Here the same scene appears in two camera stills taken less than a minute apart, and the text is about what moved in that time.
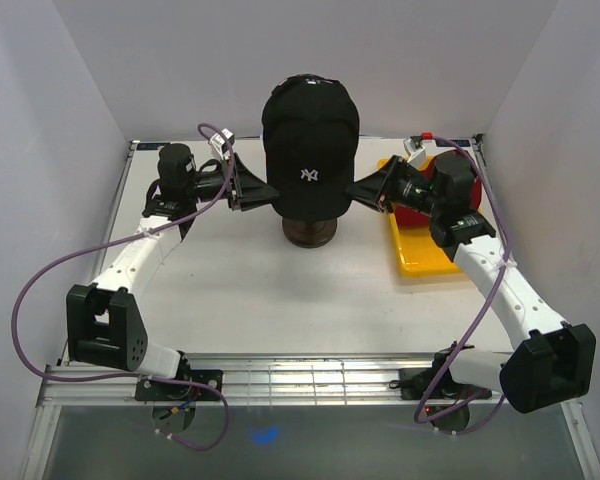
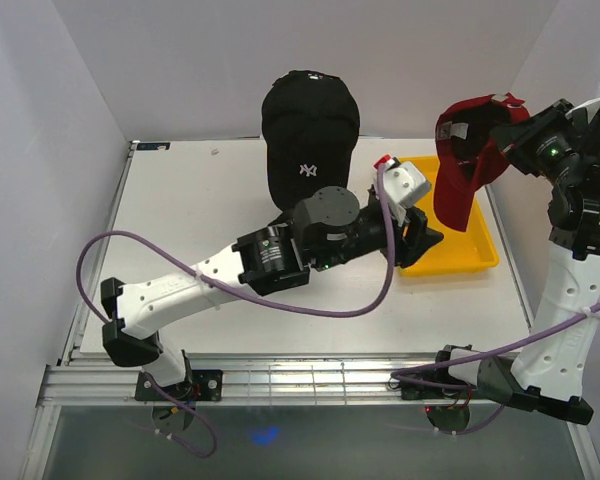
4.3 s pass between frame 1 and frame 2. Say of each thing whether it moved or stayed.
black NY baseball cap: stayed
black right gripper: moved
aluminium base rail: stayed
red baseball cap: moved
